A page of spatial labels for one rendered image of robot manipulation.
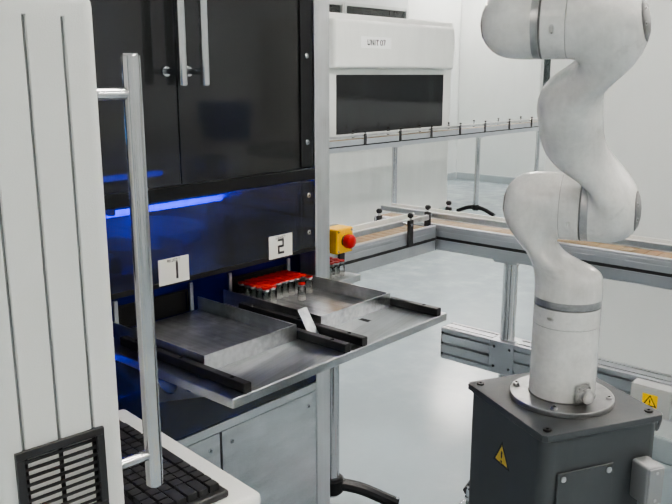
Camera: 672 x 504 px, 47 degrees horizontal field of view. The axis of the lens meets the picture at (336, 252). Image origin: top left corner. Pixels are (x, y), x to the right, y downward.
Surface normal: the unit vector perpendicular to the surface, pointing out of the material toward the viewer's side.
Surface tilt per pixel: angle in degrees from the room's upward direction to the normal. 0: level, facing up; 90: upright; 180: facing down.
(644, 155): 90
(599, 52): 132
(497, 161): 90
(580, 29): 104
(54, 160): 90
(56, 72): 90
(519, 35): 109
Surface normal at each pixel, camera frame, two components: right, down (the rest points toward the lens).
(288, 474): 0.75, 0.15
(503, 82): -0.66, 0.17
